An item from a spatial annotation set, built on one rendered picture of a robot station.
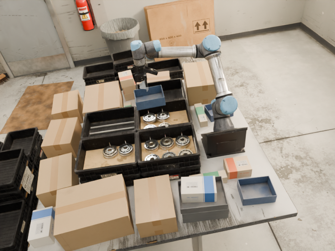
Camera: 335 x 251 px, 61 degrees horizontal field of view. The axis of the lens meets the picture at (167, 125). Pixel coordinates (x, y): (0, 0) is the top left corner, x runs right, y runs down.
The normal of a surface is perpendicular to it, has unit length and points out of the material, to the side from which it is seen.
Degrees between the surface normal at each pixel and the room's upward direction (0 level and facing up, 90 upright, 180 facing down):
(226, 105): 55
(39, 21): 90
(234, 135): 90
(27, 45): 90
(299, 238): 0
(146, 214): 0
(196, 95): 90
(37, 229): 0
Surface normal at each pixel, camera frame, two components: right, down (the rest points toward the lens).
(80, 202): -0.11, -0.74
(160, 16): 0.13, 0.52
